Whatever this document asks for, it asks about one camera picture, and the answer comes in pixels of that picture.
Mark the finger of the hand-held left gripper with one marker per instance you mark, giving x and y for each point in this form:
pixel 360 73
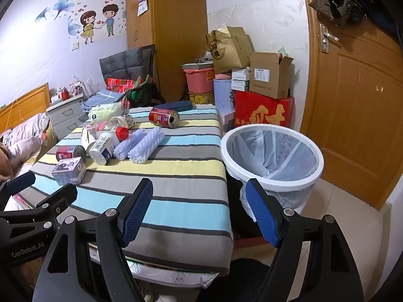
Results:
pixel 19 181
pixel 59 197

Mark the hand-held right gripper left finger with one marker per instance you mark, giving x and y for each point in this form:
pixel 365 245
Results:
pixel 137 215

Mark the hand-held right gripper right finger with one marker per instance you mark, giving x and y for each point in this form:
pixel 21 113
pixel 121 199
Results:
pixel 263 217

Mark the small purple box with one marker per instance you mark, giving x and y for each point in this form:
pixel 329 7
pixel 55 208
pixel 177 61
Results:
pixel 67 170

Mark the white trash bin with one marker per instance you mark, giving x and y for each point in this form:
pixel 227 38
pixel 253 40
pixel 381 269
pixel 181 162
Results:
pixel 283 186

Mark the small red drink can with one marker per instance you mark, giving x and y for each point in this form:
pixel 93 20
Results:
pixel 67 153

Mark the white plastic bottle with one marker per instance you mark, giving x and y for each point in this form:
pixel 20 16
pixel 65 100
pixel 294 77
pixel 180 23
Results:
pixel 102 148

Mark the pale purple foam roll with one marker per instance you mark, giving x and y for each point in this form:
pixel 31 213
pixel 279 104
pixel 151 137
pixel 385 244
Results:
pixel 146 146
pixel 127 144

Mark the brown plush blanket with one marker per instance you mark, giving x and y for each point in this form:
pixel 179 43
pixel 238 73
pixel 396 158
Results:
pixel 5 160

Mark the floral duvet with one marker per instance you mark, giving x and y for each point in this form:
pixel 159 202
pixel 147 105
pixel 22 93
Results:
pixel 22 132

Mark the striped tablecloth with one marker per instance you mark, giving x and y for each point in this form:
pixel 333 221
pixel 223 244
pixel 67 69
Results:
pixel 176 176

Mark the translucent plastic bin liner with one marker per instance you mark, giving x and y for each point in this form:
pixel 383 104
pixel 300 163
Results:
pixel 274 151

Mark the silver foil sheet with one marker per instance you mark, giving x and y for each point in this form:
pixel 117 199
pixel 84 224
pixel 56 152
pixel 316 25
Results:
pixel 176 273

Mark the wooden bed headboard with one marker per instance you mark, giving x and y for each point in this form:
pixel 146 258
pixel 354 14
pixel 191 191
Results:
pixel 28 103

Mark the grey nightstand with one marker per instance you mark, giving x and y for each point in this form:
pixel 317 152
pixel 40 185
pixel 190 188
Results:
pixel 63 113

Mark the clear bottle with red cap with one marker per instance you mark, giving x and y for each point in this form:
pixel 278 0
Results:
pixel 122 133

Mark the patterned paper cup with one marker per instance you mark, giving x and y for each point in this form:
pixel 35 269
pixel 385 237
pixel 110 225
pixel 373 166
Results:
pixel 126 120

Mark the yellow tissue pack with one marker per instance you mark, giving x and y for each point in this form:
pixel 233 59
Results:
pixel 105 111

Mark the red jar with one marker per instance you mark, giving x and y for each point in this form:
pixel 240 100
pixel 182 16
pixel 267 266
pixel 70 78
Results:
pixel 64 94

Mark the large red drink can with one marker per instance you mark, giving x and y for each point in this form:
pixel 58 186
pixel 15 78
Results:
pixel 160 117

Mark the red gift box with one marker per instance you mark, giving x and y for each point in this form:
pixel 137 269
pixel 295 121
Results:
pixel 264 111

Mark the folded blue cloth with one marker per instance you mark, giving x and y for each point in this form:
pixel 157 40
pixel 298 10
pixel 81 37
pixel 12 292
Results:
pixel 100 98

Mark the dark blue glasses case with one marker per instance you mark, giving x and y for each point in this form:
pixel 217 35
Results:
pixel 174 106

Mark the white plastic bag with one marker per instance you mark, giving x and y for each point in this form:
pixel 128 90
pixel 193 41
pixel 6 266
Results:
pixel 89 85

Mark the light blue cylinder box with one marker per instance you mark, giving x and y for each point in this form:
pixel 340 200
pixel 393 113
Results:
pixel 223 96

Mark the yellow patterned box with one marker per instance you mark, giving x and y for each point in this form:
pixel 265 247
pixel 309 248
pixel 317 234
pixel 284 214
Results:
pixel 201 98

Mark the white medicine box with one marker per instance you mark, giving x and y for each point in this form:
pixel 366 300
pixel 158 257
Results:
pixel 241 74
pixel 240 85

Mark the open cardboard box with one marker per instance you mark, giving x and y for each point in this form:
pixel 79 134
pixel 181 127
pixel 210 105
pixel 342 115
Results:
pixel 267 75

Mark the grey quilted cushion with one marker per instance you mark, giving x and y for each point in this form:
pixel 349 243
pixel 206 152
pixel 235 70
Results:
pixel 121 64

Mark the pink storage bin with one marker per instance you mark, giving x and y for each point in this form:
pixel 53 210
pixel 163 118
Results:
pixel 198 80

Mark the wooden door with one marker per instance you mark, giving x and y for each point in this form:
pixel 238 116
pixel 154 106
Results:
pixel 355 100

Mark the black mesh chair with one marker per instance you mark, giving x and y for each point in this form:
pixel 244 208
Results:
pixel 149 56

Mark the flat patterned box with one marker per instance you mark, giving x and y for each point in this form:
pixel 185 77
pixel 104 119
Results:
pixel 196 66

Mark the gold paper bag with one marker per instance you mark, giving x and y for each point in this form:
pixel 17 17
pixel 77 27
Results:
pixel 231 48

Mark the wooden wardrobe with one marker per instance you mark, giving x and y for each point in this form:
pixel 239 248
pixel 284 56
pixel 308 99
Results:
pixel 176 37

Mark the brown patterned handbag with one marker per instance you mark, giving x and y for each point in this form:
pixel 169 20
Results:
pixel 330 6

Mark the black hanging bag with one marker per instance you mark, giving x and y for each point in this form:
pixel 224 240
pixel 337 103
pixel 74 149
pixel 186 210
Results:
pixel 368 0

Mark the white wall switch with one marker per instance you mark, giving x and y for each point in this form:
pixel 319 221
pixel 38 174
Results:
pixel 75 45

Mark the cartoon couple wall sticker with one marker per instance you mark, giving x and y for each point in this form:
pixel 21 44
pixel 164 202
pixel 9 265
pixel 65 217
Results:
pixel 89 22

